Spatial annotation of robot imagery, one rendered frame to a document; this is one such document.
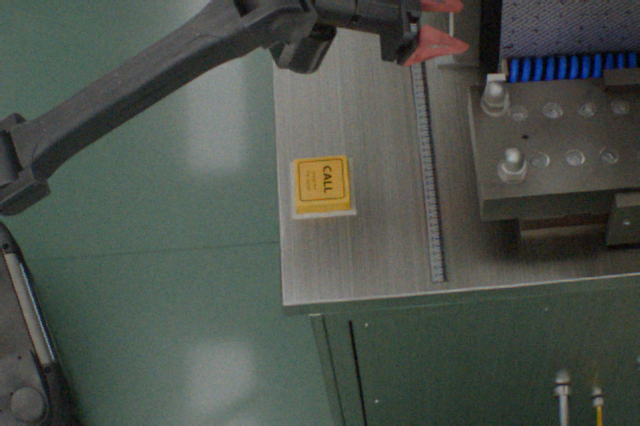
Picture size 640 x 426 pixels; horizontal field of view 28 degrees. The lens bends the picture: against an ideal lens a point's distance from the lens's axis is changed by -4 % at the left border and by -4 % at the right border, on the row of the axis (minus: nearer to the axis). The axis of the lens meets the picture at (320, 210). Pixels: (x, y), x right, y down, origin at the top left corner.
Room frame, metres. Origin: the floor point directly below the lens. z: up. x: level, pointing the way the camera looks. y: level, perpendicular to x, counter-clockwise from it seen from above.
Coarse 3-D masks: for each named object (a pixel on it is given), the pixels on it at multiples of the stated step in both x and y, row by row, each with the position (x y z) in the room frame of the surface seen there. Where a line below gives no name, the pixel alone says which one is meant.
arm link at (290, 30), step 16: (304, 0) 0.88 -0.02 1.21; (288, 16) 0.85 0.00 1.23; (304, 16) 0.86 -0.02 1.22; (272, 32) 0.84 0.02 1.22; (288, 32) 0.84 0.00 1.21; (304, 32) 0.85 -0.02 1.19; (336, 32) 0.89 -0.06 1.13; (272, 48) 0.89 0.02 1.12; (288, 48) 0.87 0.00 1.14; (304, 48) 0.87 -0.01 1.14; (320, 48) 0.87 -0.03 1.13; (288, 64) 0.87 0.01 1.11; (304, 64) 0.86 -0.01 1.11; (320, 64) 0.87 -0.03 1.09
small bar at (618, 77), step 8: (608, 72) 0.82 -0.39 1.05; (616, 72) 0.82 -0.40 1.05; (624, 72) 0.82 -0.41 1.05; (632, 72) 0.82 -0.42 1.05; (608, 80) 0.81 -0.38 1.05; (616, 80) 0.81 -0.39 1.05; (624, 80) 0.81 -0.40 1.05; (632, 80) 0.81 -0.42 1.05; (608, 88) 0.80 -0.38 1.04; (616, 88) 0.80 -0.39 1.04; (624, 88) 0.80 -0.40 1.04; (632, 88) 0.80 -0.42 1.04
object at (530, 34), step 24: (504, 0) 0.88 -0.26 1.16; (528, 0) 0.87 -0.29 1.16; (552, 0) 0.87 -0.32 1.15; (576, 0) 0.87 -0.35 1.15; (600, 0) 0.87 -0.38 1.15; (624, 0) 0.86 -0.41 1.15; (504, 24) 0.88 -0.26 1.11; (528, 24) 0.87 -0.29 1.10; (552, 24) 0.87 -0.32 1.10; (576, 24) 0.87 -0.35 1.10; (600, 24) 0.86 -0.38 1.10; (624, 24) 0.86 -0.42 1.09; (528, 48) 0.87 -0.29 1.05; (552, 48) 0.87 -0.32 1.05; (576, 48) 0.87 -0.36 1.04; (600, 48) 0.86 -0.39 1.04; (624, 48) 0.86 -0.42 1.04
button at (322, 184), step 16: (304, 160) 0.84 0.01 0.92; (320, 160) 0.83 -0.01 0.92; (336, 160) 0.83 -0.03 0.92; (304, 176) 0.82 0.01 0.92; (320, 176) 0.81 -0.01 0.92; (336, 176) 0.81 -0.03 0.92; (304, 192) 0.79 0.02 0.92; (320, 192) 0.79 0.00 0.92; (336, 192) 0.78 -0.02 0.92; (304, 208) 0.77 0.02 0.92; (320, 208) 0.77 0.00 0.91; (336, 208) 0.77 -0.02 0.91
